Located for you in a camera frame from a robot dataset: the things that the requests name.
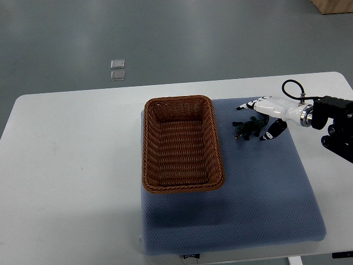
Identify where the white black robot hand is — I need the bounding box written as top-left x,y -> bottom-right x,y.
237,97 -> 313,141

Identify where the dark toy crocodile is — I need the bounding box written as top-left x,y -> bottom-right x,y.
232,115 -> 269,141

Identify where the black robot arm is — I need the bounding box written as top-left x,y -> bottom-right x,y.
311,96 -> 352,162

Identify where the brown wicker basket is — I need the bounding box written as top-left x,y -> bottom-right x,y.
142,95 -> 225,194

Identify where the blue grey foam cushion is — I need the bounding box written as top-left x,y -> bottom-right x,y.
141,98 -> 326,255

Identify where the wooden box corner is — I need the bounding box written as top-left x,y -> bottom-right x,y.
312,0 -> 352,15

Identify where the black table control panel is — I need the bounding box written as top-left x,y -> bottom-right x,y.
331,251 -> 353,259

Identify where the lower metal floor plate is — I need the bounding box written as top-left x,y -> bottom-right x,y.
110,70 -> 125,81

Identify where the metal floor plate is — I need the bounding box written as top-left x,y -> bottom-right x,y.
110,59 -> 125,69
110,70 -> 125,81

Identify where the upper metal floor plate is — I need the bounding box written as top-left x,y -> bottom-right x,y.
110,59 -> 125,69

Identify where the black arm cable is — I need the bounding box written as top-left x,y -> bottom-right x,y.
281,79 -> 323,104

